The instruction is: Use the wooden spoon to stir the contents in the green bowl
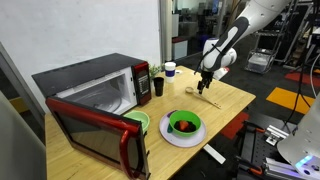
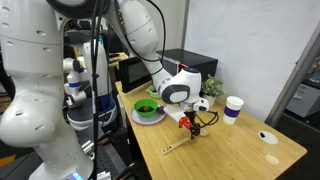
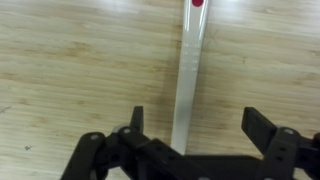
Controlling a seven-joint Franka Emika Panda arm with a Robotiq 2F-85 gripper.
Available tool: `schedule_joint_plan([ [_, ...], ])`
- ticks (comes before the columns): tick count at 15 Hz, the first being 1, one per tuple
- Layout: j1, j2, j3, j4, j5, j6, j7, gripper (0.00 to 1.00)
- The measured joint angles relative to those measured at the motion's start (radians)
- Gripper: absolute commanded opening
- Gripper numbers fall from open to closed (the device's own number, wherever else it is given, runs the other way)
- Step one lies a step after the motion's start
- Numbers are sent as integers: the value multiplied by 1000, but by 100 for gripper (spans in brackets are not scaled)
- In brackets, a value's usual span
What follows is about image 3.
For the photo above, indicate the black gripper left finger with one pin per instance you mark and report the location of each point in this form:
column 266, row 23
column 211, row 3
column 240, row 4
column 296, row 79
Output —
column 100, row 156

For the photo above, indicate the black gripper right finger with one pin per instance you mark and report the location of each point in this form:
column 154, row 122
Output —
column 286, row 150

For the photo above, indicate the white plastic stick tool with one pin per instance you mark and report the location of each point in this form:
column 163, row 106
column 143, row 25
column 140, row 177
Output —
column 188, row 83

